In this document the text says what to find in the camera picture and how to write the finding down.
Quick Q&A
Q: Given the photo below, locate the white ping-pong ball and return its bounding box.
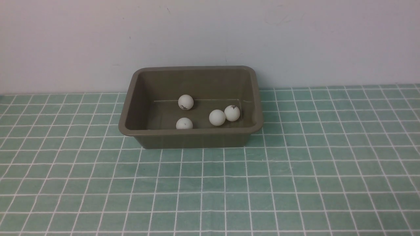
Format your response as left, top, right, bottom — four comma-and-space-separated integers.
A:
224, 105, 241, 122
176, 117, 193, 129
209, 109, 226, 127
178, 94, 194, 110

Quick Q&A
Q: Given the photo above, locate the brown plastic bin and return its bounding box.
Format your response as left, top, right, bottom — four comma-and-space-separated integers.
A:
118, 66, 264, 149

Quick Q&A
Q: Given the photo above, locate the green checkered tablecloth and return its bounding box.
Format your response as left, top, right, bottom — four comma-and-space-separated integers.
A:
0, 85, 420, 236

